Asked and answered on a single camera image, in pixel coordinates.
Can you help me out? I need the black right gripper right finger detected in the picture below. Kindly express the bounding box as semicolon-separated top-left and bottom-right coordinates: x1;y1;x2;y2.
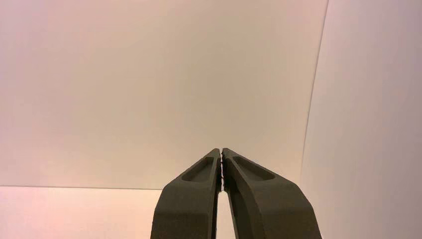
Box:
222;148;322;239

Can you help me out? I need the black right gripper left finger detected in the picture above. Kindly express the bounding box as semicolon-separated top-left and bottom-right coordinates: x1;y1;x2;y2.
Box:
150;148;222;239

